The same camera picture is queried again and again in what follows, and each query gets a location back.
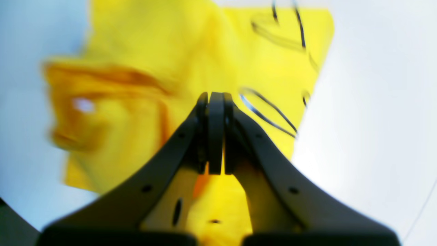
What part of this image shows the orange t-shirt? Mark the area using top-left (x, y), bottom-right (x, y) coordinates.
top-left (43, 0), bottom-right (335, 246)

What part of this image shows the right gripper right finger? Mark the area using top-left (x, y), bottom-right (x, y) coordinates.
top-left (209, 92), bottom-right (400, 246)

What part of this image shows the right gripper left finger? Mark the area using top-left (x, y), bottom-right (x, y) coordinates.
top-left (36, 92), bottom-right (208, 246)

